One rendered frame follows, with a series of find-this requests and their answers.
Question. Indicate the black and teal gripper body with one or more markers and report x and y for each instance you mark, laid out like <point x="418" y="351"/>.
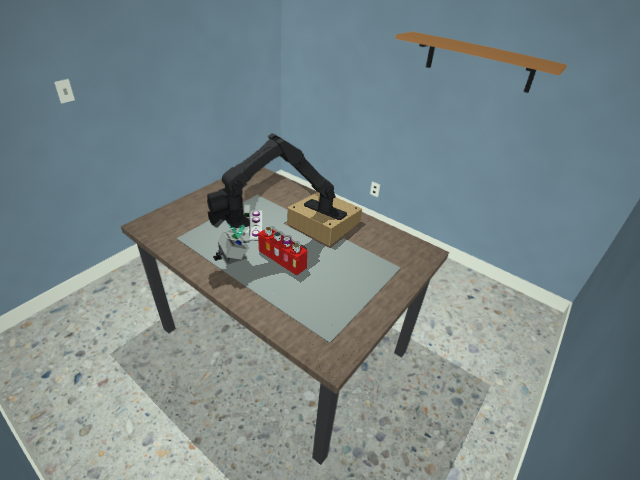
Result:
<point x="243" y="219"/>

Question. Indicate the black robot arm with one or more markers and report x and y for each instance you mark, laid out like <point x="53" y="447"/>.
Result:
<point x="242" y="173"/>

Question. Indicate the pale grey flat mat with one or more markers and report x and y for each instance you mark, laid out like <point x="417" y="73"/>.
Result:
<point x="336" y="285"/>

